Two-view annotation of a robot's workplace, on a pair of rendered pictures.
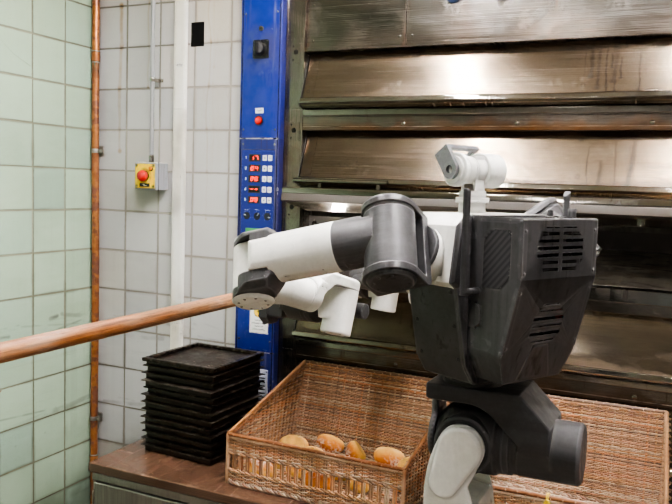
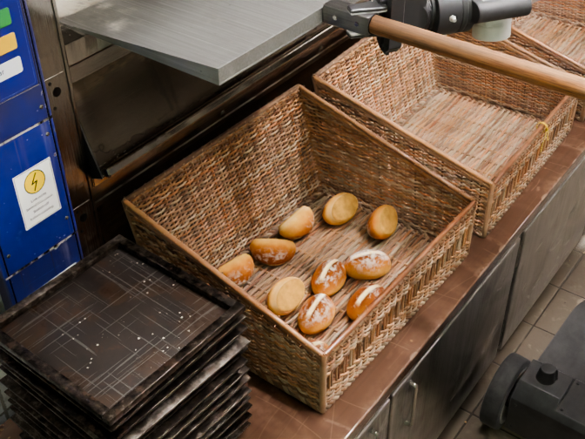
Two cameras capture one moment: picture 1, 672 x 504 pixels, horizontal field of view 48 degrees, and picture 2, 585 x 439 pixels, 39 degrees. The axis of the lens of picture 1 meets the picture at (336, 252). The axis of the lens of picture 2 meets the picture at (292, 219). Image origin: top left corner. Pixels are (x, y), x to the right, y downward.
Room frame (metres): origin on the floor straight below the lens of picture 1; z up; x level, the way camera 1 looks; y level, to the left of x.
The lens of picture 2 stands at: (1.94, 1.23, 1.78)
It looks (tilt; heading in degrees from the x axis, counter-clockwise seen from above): 38 degrees down; 282
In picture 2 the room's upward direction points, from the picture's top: 1 degrees counter-clockwise
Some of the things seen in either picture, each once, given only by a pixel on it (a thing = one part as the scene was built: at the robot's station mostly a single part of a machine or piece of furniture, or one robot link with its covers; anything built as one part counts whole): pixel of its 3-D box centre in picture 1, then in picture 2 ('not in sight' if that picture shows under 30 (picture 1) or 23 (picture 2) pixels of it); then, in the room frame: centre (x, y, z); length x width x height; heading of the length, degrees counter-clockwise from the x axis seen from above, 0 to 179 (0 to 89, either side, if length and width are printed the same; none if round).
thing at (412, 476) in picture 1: (346, 430); (309, 229); (2.19, -0.05, 0.72); 0.56 x 0.49 x 0.28; 64
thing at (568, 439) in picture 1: (506, 426); not in sight; (1.38, -0.33, 1.01); 0.28 x 0.13 x 0.18; 65
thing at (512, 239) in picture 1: (492, 286); not in sight; (1.38, -0.29, 1.27); 0.34 x 0.30 x 0.36; 126
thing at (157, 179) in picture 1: (150, 176); not in sight; (2.77, 0.69, 1.46); 0.10 x 0.07 x 0.10; 66
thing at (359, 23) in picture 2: not in sight; (350, 16); (2.12, -0.02, 1.20); 0.09 x 0.04 x 0.03; 155
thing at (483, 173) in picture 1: (475, 176); not in sight; (1.43, -0.26, 1.47); 0.10 x 0.07 x 0.09; 126
